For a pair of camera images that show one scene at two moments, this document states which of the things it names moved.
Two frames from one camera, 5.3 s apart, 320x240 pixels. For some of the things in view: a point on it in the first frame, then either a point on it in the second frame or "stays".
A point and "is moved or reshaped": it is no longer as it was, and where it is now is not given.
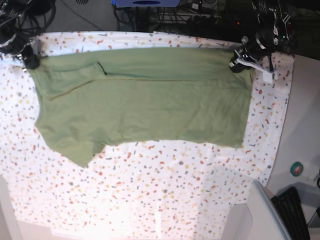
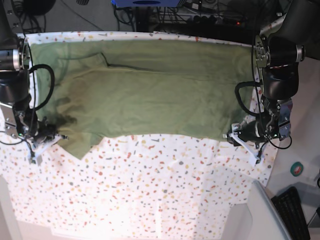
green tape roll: [296, 169] stays
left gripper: [27, 53] to [27, 124]
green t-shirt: [90, 97] is moved or reshaped
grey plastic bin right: [267, 222] stays
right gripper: [255, 48] to [273, 122]
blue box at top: [145, 3] stays
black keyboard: [289, 205] stays
